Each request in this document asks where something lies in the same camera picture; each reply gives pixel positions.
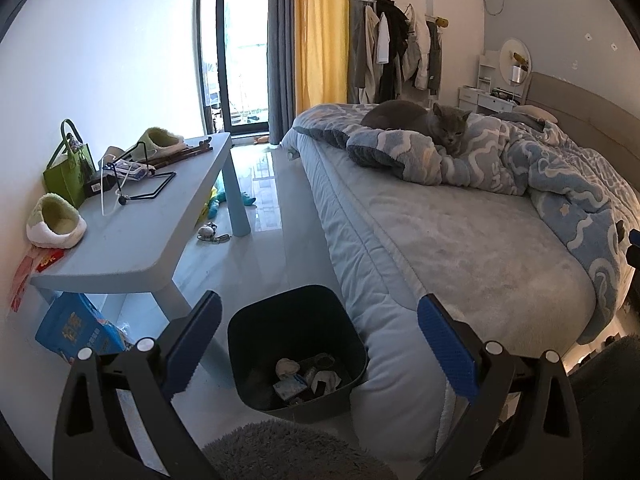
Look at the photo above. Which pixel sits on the yellow curtain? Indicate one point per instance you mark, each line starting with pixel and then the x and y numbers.
pixel 320 35

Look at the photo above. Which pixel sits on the black trash bin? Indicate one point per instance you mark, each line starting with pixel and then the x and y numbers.
pixel 280 320

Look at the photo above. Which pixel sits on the grey curtain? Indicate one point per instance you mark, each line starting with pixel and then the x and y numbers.
pixel 281 60

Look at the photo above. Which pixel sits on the blue cardboard box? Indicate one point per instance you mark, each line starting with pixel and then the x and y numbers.
pixel 70 330

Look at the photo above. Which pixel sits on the green white fluffy slipper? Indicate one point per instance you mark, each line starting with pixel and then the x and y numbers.
pixel 160 142
pixel 52 222

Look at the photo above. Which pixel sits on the teal plush toy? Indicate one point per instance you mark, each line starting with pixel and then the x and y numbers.
pixel 247 200

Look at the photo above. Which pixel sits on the blue white packet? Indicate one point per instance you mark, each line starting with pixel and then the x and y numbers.
pixel 290 388

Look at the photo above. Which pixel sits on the blue patterned fleece blanket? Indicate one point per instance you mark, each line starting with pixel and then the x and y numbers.
pixel 550 170

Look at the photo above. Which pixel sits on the dark wooden sticks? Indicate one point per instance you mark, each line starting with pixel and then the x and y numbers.
pixel 195 147

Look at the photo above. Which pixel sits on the white cloth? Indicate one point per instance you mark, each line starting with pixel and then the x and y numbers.
pixel 327 385

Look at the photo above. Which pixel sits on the white dresser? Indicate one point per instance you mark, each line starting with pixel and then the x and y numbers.
pixel 475 97

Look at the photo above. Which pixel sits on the green tote bag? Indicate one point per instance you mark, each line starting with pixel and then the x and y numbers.
pixel 62 180

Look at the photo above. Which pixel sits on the red paper packet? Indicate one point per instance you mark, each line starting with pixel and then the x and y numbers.
pixel 47 259

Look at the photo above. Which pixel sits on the crumpled clear plastic bag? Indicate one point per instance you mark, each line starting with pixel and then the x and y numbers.
pixel 120 332

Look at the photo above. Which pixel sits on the grey padded headboard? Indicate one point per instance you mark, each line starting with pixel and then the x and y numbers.
pixel 590 110

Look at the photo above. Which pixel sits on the white table lamp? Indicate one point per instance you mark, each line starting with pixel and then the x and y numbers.
pixel 517 76

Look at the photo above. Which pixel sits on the yellow plastic bag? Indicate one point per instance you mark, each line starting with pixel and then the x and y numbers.
pixel 212 192

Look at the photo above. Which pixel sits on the white printed packet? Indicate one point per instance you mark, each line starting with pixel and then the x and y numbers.
pixel 127 169

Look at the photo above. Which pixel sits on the grey cat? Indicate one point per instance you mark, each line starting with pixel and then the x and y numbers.
pixel 400 115

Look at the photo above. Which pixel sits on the bed with grey sheet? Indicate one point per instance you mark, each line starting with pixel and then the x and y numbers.
pixel 450 240

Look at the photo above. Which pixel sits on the round white mirror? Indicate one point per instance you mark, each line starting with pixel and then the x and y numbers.
pixel 510 52

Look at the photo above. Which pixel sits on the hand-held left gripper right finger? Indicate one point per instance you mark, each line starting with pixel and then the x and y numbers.
pixel 447 345

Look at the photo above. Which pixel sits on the clothes rack with clothes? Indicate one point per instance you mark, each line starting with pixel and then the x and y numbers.
pixel 395 50

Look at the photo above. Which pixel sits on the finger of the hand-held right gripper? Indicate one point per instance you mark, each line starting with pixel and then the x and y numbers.
pixel 635 242

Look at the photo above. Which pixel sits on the glass balcony door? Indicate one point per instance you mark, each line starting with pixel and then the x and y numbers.
pixel 240 35

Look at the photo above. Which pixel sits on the light blue low table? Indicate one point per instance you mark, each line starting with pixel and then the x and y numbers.
pixel 130 240

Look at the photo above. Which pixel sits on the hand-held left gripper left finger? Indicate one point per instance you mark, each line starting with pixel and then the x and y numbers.
pixel 192 345

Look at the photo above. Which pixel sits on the beige pillow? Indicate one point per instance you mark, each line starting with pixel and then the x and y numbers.
pixel 537 111

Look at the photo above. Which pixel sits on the small black box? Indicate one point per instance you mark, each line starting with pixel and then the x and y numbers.
pixel 97 185

